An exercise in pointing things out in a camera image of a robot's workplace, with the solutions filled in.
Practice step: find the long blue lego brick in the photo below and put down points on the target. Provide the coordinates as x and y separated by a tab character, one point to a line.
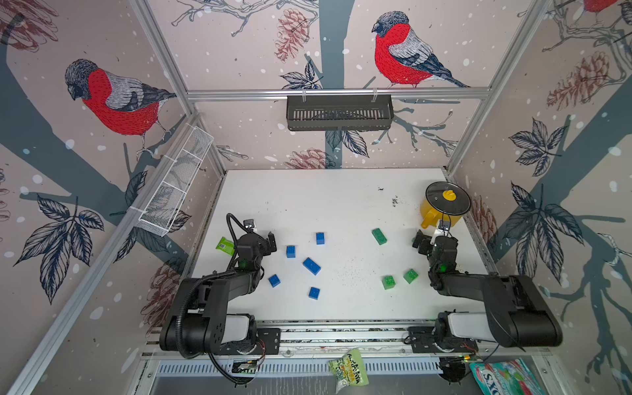
312	266

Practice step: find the white wire mesh basket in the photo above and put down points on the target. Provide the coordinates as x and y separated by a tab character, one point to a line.
159	215

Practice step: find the colourful wipes pack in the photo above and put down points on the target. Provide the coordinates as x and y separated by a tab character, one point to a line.
511	377

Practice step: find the blue lego brick bottom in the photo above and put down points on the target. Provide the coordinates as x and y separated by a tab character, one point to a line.
314	293

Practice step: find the long green lego brick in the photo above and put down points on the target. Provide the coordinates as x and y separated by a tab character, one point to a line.
379	236

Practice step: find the black wire shelf basket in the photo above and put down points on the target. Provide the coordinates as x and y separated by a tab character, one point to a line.
359	113

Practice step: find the green lego brick lower left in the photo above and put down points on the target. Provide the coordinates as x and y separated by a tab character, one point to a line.
388	282

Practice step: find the green snack bag front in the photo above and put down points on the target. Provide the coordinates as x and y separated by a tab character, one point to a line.
349	371

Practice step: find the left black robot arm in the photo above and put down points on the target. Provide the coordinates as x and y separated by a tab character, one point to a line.
198	321

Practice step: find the green snack packet on table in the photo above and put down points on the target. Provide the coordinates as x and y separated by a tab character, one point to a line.
226	246

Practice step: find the green lego brick lower right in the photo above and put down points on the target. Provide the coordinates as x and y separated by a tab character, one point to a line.
410	276

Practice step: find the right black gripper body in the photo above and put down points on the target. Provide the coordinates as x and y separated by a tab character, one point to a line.
425	243

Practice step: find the yellow pot with glass lid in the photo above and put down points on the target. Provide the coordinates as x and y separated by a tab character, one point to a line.
444	201

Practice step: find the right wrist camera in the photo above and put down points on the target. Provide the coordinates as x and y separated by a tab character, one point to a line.
443	227

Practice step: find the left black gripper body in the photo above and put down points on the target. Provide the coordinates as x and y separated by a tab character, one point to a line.
267	243

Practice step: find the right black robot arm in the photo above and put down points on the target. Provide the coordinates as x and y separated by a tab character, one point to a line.
515	315

